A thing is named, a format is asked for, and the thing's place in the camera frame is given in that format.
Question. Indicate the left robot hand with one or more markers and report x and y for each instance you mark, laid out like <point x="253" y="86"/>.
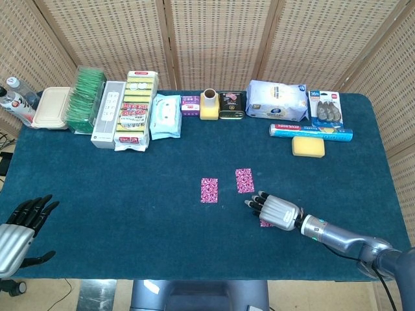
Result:
<point x="13" y="246"/>

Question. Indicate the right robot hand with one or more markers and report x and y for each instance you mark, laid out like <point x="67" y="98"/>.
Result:
<point x="279" y="212"/>

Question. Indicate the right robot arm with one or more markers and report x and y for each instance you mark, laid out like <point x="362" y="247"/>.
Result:
<point x="337" y="238"/>

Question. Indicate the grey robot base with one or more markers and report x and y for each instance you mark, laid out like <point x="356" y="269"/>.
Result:
<point x="201" y="296"/>

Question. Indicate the black caster wheel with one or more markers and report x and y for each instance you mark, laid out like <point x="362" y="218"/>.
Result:
<point x="17" y="287"/>

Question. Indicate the yellow scouring sponge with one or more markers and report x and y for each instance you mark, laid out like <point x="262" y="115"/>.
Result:
<point x="308" y="146"/>
<point x="209" y="114"/>

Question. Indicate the shiny metal table leg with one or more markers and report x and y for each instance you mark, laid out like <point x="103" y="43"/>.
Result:
<point x="97" y="296"/>

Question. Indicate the white blue tissue pack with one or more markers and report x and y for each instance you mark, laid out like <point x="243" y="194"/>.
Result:
<point x="275" y="103"/>

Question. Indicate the correction tape blister pack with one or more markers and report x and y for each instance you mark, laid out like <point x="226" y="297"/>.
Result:
<point x="325" y="110"/>

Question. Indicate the black gold luncheon meat can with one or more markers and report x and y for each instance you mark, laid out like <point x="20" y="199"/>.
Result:
<point x="231" y="105"/>

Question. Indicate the teal felt table cover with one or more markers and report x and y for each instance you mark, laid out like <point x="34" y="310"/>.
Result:
<point x="129" y="210"/>

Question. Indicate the cardboard paper tube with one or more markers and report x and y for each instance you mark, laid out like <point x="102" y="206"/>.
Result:
<point x="209" y="98"/>

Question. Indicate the small purple box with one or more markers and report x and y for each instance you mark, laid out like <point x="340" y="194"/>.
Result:
<point x="190" y="107"/>

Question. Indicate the white red labelled bottle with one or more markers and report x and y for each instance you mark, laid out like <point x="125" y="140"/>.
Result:
<point x="16" y="105"/>

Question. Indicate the beige lidded lunch box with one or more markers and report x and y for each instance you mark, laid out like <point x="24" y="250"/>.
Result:
<point x="50" y="108"/>

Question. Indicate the light blue wet wipes pack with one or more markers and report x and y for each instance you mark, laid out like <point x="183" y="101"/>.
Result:
<point x="165" y="116"/>

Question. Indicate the clear white-capped water bottle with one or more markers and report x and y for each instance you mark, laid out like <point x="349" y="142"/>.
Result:
<point x="19" y="89"/>

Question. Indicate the clear box green tea bags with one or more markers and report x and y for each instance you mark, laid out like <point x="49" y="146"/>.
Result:
<point x="82" y="103"/>

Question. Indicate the white power strip box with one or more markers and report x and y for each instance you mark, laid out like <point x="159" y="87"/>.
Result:
<point x="107" y="113"/>

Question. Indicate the yellow sponge multipack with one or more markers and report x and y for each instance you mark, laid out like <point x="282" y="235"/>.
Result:
<point x="134" y="113"/>

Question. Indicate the woven bamboo folding screen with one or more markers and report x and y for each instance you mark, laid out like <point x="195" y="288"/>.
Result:
<point x="220" y="39"/>

